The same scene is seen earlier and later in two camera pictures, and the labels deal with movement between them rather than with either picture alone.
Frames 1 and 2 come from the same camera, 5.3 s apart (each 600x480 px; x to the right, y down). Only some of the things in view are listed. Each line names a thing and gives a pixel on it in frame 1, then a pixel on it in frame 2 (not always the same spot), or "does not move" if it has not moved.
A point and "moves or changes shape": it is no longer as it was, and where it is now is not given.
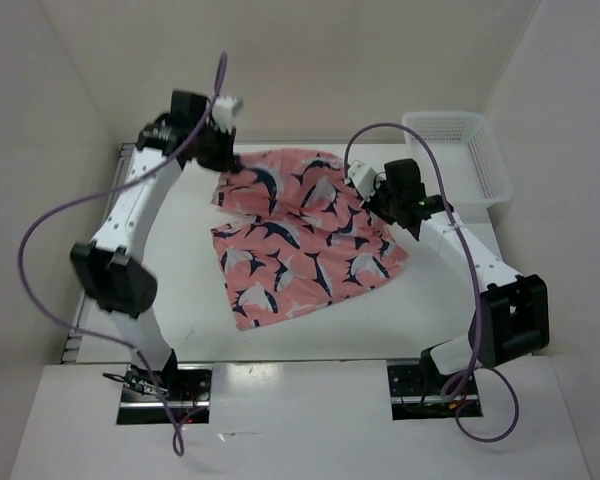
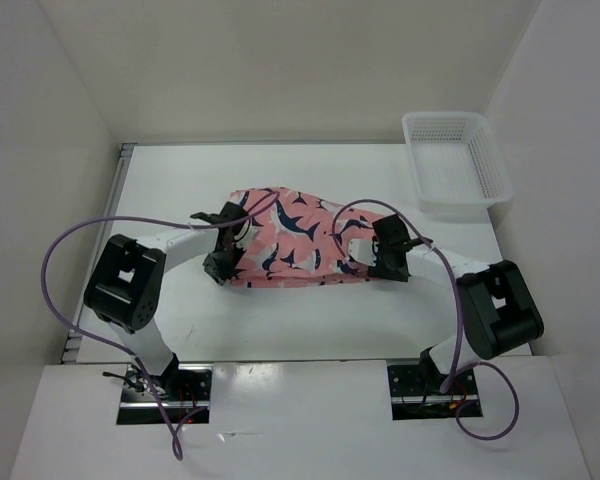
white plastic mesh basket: x=470 y=165 does not move
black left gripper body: x=215 y=148 → x=221 y=263
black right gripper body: x=383 y=202 → x=382 y=267
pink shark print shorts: x=298 y=235 moves or changes shape
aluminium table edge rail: x=87 y=315 does not move
